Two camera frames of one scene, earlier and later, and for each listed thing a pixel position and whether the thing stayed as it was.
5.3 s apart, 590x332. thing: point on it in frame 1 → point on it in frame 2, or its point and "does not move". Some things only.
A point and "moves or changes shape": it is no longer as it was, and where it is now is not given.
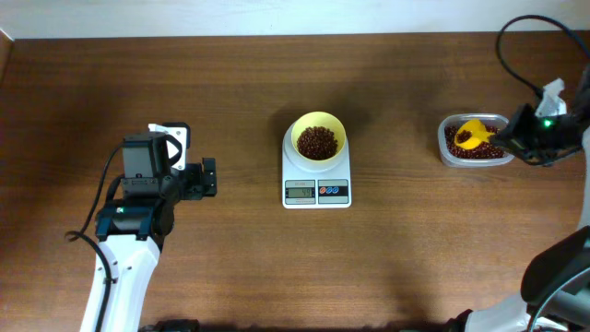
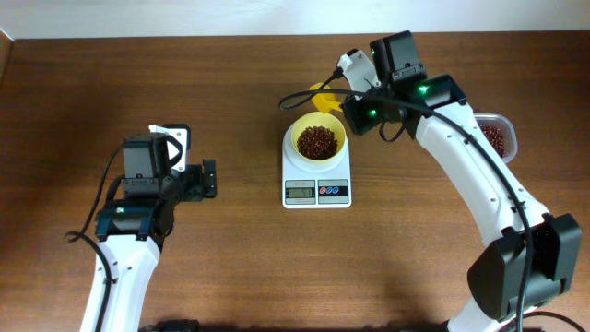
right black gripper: x=523 y=136 → x=352 y=116
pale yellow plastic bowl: x=319 y=119 does not move
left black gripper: x=207 y=175 does not move
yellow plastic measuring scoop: x=479 y=135 moves or changes shape
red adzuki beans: x=316 y=143 does not move
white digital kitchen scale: x=321 y=184 does not move
